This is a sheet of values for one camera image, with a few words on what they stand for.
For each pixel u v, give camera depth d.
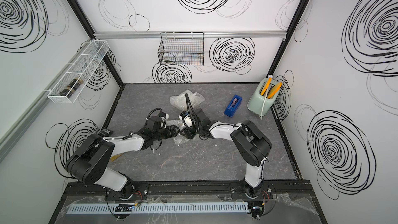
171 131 0.81
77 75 0.71
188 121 0.81
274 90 0.89
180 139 0.84
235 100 1.02
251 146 0.48
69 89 0.67
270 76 1.05
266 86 0.89
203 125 0.72
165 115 0.86
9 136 0.51
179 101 1.04
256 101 0.93
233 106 1.01
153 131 0.71
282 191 0.77
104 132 0.92
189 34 0.91
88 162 0.44
